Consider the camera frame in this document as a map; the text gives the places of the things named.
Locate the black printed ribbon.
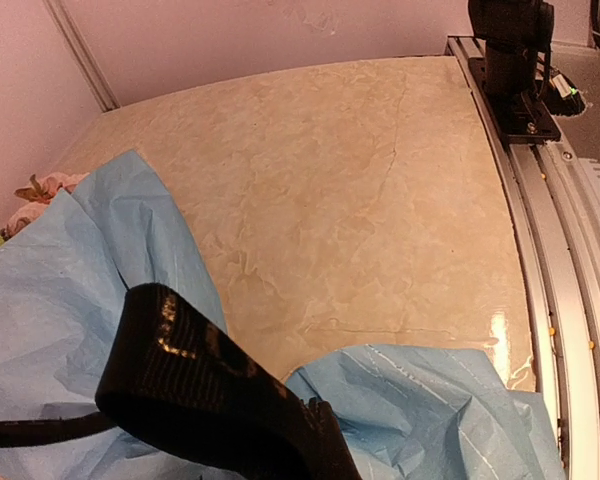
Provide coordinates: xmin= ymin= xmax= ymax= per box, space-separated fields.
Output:
xmin=0 ymin=283 xmax=359 ymax=479

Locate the blue wrapping paper sheet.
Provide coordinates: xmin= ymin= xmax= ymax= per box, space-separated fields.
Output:
xmin=0 ymin=152 xmax=565 ymax=479

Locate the pale pink fake flower stem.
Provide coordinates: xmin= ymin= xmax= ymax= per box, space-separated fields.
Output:
xmin=0 ymin=172 xmax=89 ymax=240

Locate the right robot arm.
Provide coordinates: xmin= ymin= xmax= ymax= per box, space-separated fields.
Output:
xmin=468 ymin=0 xmax=555 ymax=97

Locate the aluminium corner post right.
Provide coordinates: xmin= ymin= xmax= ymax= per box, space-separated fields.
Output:
xmin=43 ymin=0 xmax=120 ymax=112

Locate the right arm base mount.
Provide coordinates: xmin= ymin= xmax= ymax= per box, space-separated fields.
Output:
xmin=468 ymin=57 xmax=561 ymax=145

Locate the aluminium front frame rail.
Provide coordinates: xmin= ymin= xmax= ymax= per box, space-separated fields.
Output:
xmin=474 ymin=45 xmax=600 ymax=479

